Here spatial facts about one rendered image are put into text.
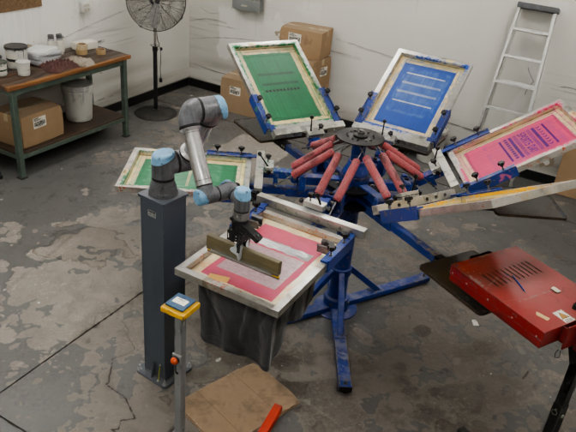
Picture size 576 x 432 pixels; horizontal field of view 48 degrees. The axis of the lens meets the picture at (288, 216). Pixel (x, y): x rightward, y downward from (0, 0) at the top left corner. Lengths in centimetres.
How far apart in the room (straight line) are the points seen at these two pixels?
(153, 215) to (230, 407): 120
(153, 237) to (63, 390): 111
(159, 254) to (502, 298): 172
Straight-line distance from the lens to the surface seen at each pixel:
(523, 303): 312
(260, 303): 296
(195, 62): 880
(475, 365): 447
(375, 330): 453
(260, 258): 301
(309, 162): 401
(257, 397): 390
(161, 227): 338
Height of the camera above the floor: 276
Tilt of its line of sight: 29 degrees down
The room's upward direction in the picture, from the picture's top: 6 degrees clockwise
